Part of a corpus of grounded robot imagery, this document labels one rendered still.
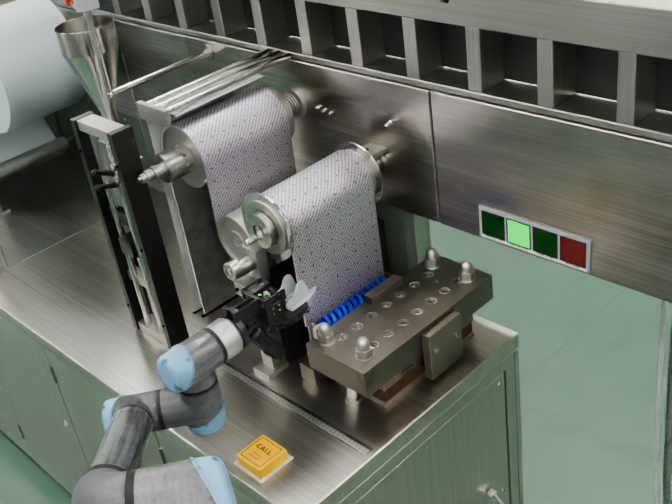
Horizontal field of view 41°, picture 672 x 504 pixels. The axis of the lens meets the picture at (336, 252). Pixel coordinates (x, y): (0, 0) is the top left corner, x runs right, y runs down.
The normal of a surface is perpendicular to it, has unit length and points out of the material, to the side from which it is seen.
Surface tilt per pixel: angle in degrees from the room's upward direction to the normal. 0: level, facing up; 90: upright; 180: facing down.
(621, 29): 90
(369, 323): 0
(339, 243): 90
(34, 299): 0
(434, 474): 90
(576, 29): 90
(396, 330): 0
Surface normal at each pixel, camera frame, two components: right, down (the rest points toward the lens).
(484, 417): 0.70, 0.29
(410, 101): -0.70, 0.45
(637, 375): -0.13, -0.84
